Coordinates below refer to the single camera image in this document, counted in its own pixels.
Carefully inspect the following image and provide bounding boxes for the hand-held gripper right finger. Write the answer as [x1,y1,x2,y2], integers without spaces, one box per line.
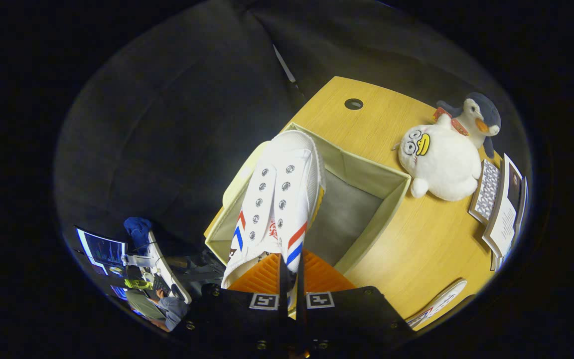
[294,249,416,359]

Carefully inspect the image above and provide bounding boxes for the grey penguin plush toy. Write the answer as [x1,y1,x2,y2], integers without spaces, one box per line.
[433,92,502,159]

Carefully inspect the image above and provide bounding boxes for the white book with dark picture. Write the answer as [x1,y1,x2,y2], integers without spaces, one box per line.
[481,154,524,258]

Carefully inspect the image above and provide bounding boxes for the grey fabric storage box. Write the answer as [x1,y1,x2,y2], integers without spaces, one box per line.
[204,121,412,276]

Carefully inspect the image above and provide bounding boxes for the white duck plush toy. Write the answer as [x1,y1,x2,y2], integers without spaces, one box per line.
[393,117,482,202]

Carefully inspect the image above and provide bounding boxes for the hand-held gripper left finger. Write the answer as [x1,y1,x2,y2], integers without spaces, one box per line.
[171,253,293,359]

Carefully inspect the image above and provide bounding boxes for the patterned grey book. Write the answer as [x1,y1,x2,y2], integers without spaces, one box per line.
[468,158,501,225]

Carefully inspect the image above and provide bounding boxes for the white office desk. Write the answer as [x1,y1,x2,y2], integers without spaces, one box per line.
[122,230,193,305]

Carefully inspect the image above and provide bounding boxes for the white striped canvas shoe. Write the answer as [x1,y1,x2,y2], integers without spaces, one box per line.
[406,279,468,330]
[221,130,326,312]

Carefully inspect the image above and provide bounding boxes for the blue cloth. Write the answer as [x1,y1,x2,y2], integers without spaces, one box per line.
[123,216,154,253]

